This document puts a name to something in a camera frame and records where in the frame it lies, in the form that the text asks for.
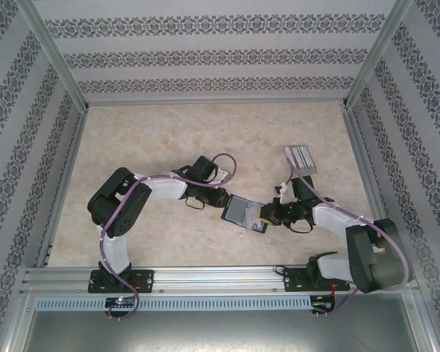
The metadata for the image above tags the clear acrylic tiered card stand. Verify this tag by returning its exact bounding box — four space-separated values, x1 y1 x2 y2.
283 145 318 175

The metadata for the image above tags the grey metal shelf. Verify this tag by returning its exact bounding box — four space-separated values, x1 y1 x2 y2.
23 310 421 352

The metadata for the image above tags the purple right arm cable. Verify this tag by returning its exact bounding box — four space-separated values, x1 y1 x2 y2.
284 155 415 320

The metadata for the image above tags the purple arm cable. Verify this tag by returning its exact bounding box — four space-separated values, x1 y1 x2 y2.
284 155 415 320
98 153 238 322

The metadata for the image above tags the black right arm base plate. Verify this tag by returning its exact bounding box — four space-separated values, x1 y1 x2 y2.
282 268 349 293

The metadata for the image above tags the aluminium table side rail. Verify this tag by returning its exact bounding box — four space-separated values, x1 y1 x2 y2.
342 103 382 221
36 108 91 268

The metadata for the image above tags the aluminium mounting rail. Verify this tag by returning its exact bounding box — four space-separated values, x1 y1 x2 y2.
21 266 422 294

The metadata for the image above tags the grey slotted cable duct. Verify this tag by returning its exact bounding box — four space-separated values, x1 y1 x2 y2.
34 296 312 312

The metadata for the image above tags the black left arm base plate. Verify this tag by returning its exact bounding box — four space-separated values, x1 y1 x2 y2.
87 269 155 294

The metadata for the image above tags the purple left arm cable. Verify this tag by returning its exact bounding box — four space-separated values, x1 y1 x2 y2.
98 153 238 322

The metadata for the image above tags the aluminium frame post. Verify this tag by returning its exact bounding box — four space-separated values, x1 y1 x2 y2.
342 0 415 111
0 287 36 352
16 0 91 111
405 287 440 352

